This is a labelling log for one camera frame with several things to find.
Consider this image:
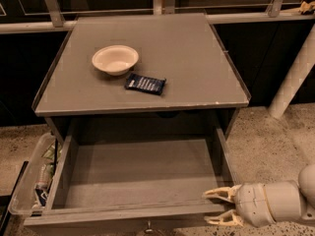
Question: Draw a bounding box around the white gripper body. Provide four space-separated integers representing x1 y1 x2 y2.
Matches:
234 183 275 227

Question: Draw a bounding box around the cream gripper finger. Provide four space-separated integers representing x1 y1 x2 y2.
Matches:
204 209 244 226
202 185 240 204

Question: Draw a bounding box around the grey top drawer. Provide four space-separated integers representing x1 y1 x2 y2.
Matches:
25 122 235 236

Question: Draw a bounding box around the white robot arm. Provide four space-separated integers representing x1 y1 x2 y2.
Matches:
203 27 315 227

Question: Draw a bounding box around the grey drawer cabinet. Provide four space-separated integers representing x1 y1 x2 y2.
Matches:
33 17 250 140

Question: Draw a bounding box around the dark blue snack packet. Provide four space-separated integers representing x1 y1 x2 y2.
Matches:
124 73 166 95

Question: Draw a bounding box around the white paper bowl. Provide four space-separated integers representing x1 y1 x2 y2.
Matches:
92 45 139 76

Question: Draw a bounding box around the blue packet in bin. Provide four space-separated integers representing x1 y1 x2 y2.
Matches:
34 189 48 207

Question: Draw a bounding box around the clear plastic bin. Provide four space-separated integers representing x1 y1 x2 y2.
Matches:
9 133 61 216

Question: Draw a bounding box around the metal railing frame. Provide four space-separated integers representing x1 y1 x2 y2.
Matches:
0 0 314 34

